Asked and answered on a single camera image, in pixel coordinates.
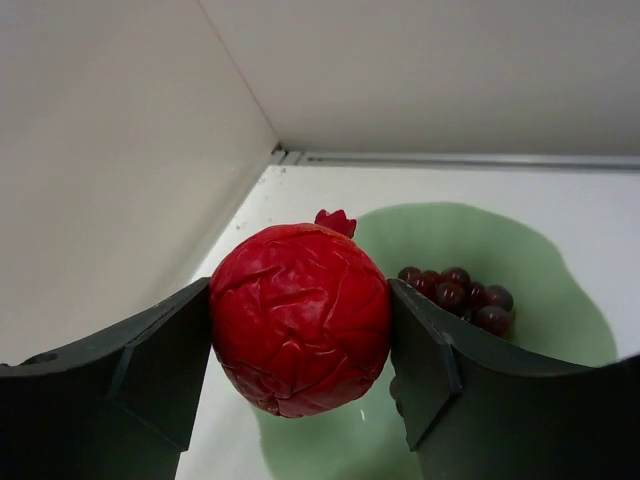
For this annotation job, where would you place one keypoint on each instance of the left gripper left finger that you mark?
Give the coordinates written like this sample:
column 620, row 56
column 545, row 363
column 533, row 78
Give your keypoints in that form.
column 118, row 404

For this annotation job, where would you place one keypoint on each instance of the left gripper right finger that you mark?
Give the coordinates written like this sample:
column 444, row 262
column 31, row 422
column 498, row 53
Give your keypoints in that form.
column 475, row 406

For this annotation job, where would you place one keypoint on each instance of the dark red fake grapes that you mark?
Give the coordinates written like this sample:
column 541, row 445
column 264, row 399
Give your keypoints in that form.
column 490, row 308

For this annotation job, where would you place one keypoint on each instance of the red fake pomegranate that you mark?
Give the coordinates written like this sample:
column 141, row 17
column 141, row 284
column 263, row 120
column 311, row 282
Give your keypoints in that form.
column 301, row 317

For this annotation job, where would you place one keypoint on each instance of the green glass fruit bowl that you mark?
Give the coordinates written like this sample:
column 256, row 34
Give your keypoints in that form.
column 365, row 439

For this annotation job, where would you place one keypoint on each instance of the right aluminium frame rail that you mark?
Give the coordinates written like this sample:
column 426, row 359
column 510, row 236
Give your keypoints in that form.
column 569, row 163

